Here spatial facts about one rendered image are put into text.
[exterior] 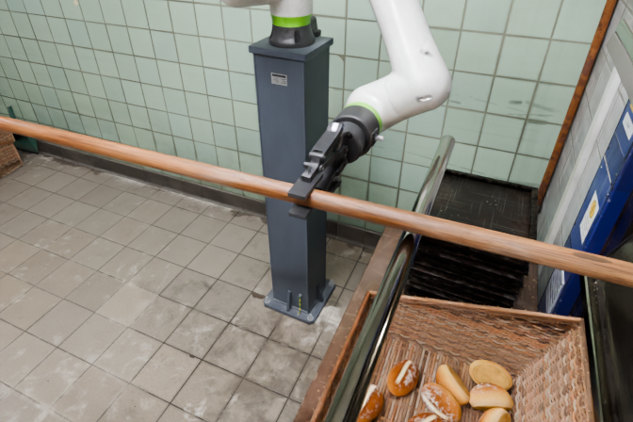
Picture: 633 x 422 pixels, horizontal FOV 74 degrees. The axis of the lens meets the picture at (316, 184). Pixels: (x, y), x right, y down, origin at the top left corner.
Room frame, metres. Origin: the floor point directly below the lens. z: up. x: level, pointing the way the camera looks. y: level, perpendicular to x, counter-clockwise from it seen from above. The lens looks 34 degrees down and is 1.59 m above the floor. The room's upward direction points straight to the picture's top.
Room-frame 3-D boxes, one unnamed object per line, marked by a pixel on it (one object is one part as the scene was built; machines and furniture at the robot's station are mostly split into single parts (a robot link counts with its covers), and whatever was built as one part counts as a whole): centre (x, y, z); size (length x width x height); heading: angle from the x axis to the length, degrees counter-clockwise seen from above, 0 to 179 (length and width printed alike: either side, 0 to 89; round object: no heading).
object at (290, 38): (1.44, 0.05, 1.23); 0.26 x 0.15 x 0.06; 154
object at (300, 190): (0.55, 0.02, 1.21); 0.07 x 0.03 x 0.01; 157
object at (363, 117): (0.76, -0.08, 1.20); 0.12 x 0.06 x 0.09; 67
